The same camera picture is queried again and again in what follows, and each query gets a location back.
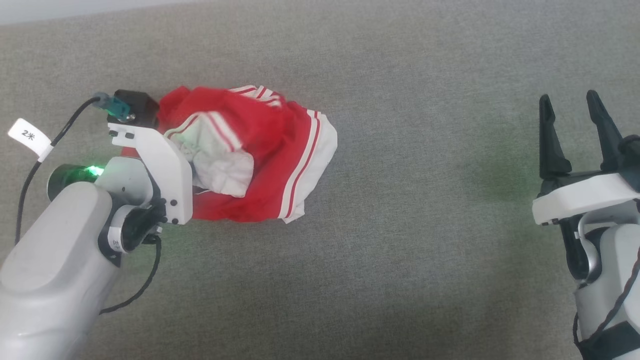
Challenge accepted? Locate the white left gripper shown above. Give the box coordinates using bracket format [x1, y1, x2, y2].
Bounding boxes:
[107, 122, 194, 226]

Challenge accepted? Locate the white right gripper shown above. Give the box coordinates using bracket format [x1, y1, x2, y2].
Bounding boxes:
[532, 90, 640, 226]

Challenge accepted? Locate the red white basketball jersey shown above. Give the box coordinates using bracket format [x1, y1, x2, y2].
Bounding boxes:
[121, 85, 339, 224]

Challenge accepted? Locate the grey fabric sofa cushion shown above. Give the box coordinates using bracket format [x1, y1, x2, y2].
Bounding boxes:
[0, 0, 640, 360]

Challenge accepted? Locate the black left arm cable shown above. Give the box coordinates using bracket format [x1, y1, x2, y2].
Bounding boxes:
[99, 235, 162, 316]

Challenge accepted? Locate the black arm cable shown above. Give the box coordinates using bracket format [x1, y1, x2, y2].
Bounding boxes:
[99, 235, 162, 316]
[572, 245, 640, 358]

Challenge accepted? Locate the black left camera cable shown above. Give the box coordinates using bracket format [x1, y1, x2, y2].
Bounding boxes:
[14, 92, 132, 246]

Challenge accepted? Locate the white cable label tag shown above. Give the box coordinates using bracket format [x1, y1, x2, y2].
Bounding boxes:
[7, 118, 53, 162]

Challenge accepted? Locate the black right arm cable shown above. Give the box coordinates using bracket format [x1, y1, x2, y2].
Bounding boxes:
[572, 245, 640, 358]

